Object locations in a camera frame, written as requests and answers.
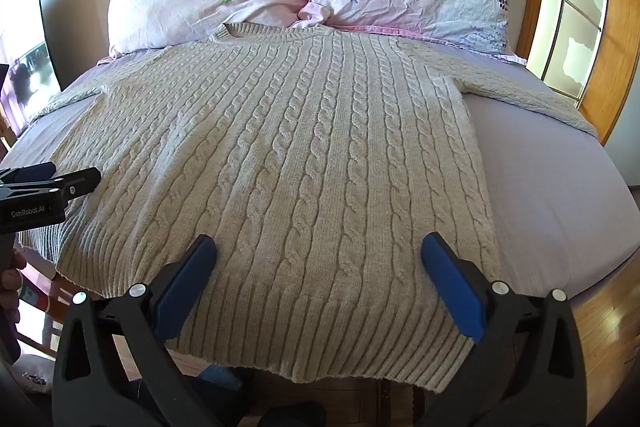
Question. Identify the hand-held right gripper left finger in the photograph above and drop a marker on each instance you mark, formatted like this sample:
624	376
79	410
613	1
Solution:
186	278

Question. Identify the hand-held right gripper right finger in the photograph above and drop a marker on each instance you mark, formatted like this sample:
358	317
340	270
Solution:
452	283

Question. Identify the wooden chair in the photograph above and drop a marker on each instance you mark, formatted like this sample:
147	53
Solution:
37	302

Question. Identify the wooden bed frame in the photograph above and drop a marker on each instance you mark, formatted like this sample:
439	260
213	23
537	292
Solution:
607	347

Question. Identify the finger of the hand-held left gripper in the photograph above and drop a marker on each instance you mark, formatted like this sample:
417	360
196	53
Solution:
60	181

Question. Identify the person's left hand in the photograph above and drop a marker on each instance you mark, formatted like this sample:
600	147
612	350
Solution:
11	279

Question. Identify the wooden framed window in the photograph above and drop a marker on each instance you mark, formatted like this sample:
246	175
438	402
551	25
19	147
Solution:
575	7

